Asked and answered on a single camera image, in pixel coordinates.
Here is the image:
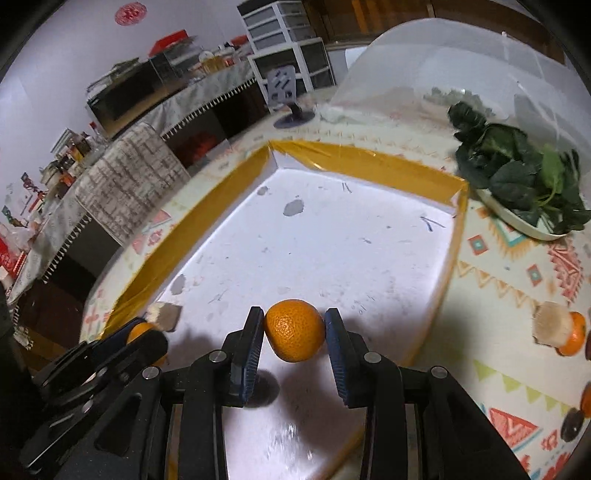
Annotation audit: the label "crumpled white tissue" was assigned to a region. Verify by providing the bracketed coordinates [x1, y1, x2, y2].
[316, 105, 352, 123]

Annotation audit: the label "red gift box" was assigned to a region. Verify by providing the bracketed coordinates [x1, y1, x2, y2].
[148, 29, 190, 56]

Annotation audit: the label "white drawer unit dark drawers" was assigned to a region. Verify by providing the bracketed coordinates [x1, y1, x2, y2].
[249, 38, 336, 95]

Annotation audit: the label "beige cake piece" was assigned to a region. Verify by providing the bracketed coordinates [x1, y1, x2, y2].
[532, 301, 588, 357]

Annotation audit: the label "leafy green spinach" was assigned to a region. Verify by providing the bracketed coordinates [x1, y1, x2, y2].
[448, 100, 589, 234]

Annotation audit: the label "patterned cream tablecloth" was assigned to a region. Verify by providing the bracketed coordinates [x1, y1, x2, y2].
[81, 83, 591, 480]

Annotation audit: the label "white tray with yellow rim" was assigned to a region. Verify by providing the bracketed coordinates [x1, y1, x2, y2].
[102, 140, 471, 480]

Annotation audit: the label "white oval plate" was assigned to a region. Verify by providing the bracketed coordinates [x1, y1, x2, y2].
[475, 187, 571, 241]

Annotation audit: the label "cluster of bottles and jars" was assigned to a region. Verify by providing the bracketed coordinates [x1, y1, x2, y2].
[39, 122, 109, 185]

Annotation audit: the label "phone stand with suction base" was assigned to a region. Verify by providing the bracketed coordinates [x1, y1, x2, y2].
[267, 65, 316, 129]

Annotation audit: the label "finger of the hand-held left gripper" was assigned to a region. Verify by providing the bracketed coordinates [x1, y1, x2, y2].
[18, 329, 168, 468]
[34, 318, 145, 398]

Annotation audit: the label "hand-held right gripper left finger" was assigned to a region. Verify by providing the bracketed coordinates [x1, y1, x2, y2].
[60, 306, 266, 480]

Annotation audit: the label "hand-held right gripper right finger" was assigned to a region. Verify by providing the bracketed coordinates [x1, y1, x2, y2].
[324, 308, 529, 480]

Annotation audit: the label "grey patterned chair cover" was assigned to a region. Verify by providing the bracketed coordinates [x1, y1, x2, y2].
[74, 122, 192, 245]

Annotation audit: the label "black microwave oven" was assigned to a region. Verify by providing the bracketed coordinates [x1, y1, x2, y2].
[85, 60, 162, 139]

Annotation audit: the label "bowl of greens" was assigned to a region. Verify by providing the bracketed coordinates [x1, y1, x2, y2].
[425, 87, 490, 112]

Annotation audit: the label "white mesh food cover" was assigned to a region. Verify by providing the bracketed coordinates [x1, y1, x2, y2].
[331, 18, 591, 204]

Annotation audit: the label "white drawer unit clear drawers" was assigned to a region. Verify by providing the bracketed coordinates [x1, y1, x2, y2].
[238, 1, 319, 54]

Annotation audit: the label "dark wooden sideboard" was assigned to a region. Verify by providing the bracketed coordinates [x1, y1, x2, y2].
[9, 76, 273, 333]

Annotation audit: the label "fringed grey table runner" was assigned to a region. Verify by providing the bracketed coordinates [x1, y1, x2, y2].
[7, 60, 259, 301]

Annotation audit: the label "red paper cutout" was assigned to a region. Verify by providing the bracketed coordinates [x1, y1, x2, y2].
[115, 4, 147, 27]

